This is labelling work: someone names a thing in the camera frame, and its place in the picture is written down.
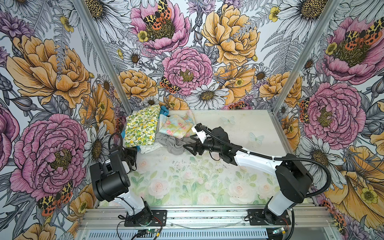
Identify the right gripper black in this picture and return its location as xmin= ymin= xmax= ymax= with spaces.
xmin=183 ymin=134 xmax=223 ymax=156

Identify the teal cloth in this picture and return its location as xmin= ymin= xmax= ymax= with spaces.
xmin=159 ymin=106 xmax=169 ymax=117

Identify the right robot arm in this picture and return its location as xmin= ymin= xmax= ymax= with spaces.
xmin=184 ymin=124 xmax=313 ymax=225

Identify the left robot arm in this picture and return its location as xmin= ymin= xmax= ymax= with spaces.
xmin=90 ymin=147 xmax=153 ymax=226

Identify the white cloth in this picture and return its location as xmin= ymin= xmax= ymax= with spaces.
xmin=139 ymin=142 xmax=163 ymax=154

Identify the lemon print cloth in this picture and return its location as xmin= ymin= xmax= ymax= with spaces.
xmin=124 ymin=105 xmax=161 ymax=148

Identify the pastel watercolor cloth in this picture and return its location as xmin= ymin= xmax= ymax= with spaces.
xmin=158 ymin=110 xmax=196 ymax=140

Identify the grey cloth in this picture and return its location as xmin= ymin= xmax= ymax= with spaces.
xmin=155 ymin=133 xmax=194 ymax=156

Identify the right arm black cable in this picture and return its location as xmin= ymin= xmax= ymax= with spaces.
xmin=199 ymin=123 xmax=332 ymax=199

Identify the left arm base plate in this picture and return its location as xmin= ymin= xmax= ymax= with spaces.
xmin=124 ymin=210 xmax=168 ymax=227

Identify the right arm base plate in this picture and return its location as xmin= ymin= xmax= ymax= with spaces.
xmin=244 ymin=208 xmax=291 ymax=226

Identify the aluminium frame post right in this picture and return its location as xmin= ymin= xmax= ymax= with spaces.
xmin=271 ymin=0 xmax=341 ymax=114

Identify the aluminium frame post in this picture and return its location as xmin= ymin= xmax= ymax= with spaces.
xmin=74 ymin=1 xmax=133 ymax=116
xmin=271 ymin=0 xmax=341 ymax=114

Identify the white vented cable duct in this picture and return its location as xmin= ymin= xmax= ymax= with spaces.
xmin=83 ymin=229 xmax=269 ymax=240

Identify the aluminium front rail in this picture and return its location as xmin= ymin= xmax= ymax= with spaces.
xmin=79 ymin=204 xmax=334 ymax=230

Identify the aluminium frame post left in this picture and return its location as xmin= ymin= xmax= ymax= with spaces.
xmin=74 ymin=1 xmax=133 ymax=116

